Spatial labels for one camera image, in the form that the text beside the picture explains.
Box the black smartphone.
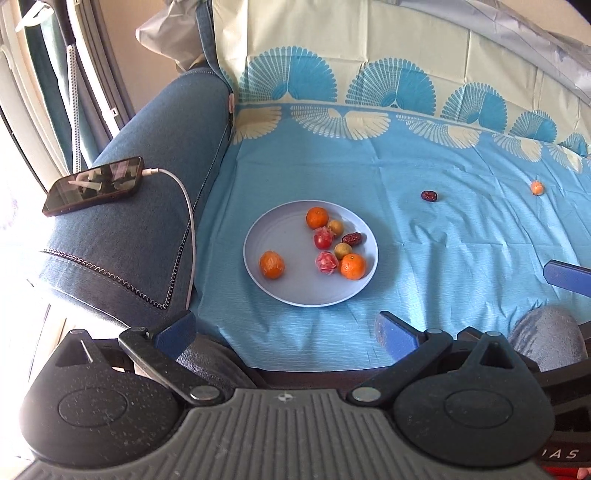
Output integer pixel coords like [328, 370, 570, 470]
[42, 156, 145, 217]

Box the red cloth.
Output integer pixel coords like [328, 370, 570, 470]
[540, 465, 591, 480]

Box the blue fan-print cloth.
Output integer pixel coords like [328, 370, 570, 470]
[191, 0, 591, 370]

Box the white window frame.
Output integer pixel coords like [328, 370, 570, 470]
[0, 0, 75, 185]

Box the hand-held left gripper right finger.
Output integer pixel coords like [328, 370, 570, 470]
[346, 311, 540, 408]

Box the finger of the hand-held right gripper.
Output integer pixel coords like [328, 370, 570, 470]
[543, 259, 591, 296]

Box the person's right leg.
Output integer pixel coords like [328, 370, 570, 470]
[508, 306, 588, 372]

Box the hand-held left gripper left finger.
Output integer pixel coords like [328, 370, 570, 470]
[54, 310, 221, 405]

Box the light blue round plate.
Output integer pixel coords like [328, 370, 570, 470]
[243, 200, 379, 308]

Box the dark grey curtain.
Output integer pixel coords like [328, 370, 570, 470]
[23, 0, 137, 153]

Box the white charging cable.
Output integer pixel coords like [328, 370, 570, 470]
[142, 168, 197, 315]

